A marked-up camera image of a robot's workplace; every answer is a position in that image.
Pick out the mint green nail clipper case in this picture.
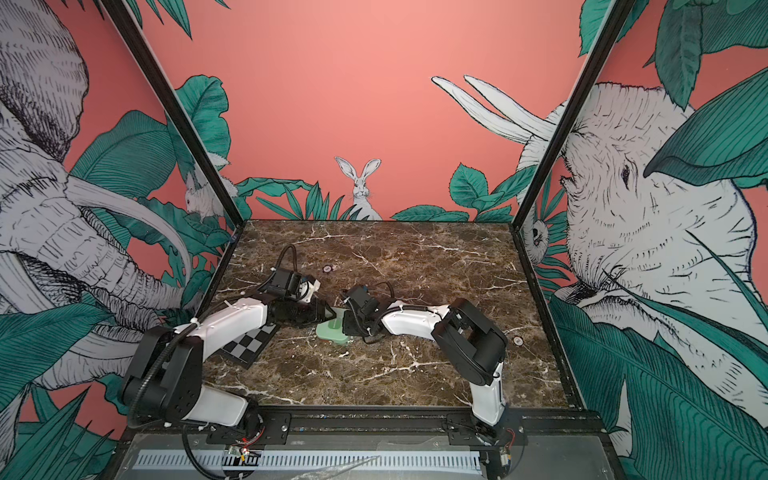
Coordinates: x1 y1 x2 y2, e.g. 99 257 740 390
315 307 350 346

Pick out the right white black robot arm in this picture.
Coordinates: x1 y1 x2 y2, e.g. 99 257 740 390
342 285 508 427

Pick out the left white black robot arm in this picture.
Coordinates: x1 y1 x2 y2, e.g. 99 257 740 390
119 268 325 431

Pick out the black white checkerboard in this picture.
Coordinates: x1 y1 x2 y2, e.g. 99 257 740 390
218 324 279 368

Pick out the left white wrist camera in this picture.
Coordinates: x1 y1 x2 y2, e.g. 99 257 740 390
297 275 320 304

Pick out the black front mounting rail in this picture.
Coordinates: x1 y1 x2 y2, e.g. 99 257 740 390
119 404 607 448

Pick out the white slotted cable duct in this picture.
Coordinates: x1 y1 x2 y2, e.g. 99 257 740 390
133 449 482 473

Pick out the left black frame post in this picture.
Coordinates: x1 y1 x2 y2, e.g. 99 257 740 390
101 0 245 228

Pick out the black frame post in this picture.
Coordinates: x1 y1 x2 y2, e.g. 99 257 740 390
101 0 245 228
511 0 634 233

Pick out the right black frame post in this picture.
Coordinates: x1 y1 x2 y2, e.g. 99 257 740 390
511 0 634 233

